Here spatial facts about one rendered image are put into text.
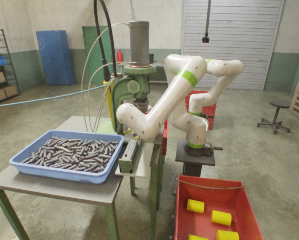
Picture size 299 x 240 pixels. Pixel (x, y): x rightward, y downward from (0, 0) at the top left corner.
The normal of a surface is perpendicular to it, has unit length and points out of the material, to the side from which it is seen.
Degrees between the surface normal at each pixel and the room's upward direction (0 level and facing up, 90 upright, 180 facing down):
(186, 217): 0
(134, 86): 90
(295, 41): 90
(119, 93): 90
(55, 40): 90
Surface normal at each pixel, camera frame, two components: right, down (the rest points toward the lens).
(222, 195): -0.17, 0.42
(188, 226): 0.00, -0.90
